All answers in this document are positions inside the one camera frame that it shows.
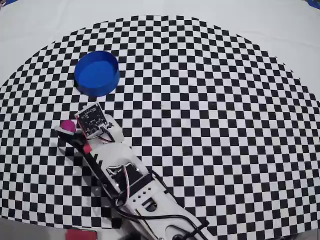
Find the black white checkered mat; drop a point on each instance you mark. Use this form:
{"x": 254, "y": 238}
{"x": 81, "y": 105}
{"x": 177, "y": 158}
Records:
{"x": 225, "y": 100}

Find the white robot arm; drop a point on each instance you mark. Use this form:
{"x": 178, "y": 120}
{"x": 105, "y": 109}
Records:
{"x": 162, "y": 205}

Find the pink faceted ball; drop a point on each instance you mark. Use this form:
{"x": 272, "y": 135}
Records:
{"x": 68, "y": 125}

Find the blue round box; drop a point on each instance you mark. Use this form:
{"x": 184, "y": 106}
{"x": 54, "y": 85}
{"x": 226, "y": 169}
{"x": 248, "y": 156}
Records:
{"x": 96, "y": 72}

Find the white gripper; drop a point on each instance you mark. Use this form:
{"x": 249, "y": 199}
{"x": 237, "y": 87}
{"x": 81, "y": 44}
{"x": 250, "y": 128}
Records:
{"x": 65, "y": 133}

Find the camera circuit board with mount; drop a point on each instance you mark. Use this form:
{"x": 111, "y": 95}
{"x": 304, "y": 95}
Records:
{"x": 90, "y": 120}

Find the red flat object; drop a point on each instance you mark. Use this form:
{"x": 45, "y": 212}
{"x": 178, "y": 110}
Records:
{"x": 81, "y": 235}

